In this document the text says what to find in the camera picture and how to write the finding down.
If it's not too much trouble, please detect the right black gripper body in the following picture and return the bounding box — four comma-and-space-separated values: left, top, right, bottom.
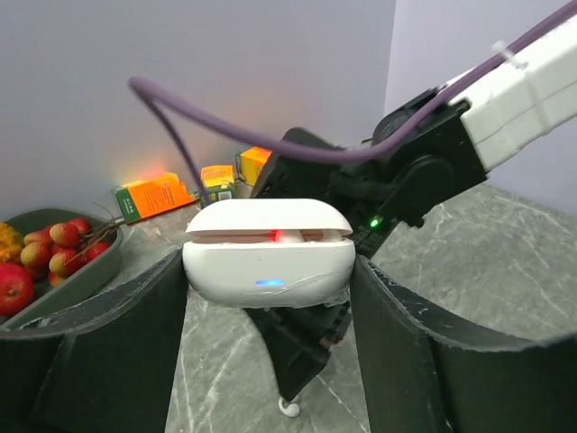
245, 126, 407, 353

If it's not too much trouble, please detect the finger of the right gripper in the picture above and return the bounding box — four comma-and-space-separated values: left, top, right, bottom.
252, 306, 352, 401

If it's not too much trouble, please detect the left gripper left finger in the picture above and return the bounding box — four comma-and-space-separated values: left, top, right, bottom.
1, 250, 188, 432

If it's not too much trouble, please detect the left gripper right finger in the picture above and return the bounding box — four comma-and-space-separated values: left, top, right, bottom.
351, 257, 576, 432

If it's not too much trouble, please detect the white oval earbud case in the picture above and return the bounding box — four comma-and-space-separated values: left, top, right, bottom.
182, 198, 356, 309

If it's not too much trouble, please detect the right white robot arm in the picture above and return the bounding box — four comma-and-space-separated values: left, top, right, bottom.
253, 18, 576, 257

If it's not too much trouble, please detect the grey fruit tray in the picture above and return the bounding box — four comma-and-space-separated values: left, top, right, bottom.
1, 207, 124, 330

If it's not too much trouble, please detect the red pomegranate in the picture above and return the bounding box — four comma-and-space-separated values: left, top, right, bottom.
0, 263, 34, 317

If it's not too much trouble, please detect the red cherry bunch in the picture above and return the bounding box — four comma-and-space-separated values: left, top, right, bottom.
18, 216, 122, 288

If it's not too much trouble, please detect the orange green box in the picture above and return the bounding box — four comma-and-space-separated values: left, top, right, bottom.
235, 146, 271, 186
199, 164, 236, 208
114, 172, 197, 224

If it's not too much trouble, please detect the orange spiky fruit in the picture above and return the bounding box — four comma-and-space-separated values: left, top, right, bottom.
0, 222, 24, 264

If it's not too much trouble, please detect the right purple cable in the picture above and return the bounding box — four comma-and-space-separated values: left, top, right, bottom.
127, 0, 577, 208

